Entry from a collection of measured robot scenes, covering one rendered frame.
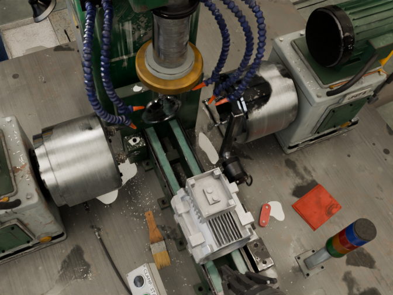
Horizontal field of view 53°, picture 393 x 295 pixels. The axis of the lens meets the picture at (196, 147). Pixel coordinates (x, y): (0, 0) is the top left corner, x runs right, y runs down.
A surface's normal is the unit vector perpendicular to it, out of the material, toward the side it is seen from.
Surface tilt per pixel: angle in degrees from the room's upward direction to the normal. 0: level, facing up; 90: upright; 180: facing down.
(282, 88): 21
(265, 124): 69
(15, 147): 0
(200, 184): 0
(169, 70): 0
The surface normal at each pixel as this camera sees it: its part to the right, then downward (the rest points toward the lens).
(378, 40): 0.08, -0.47
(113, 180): 0.41, 0.66
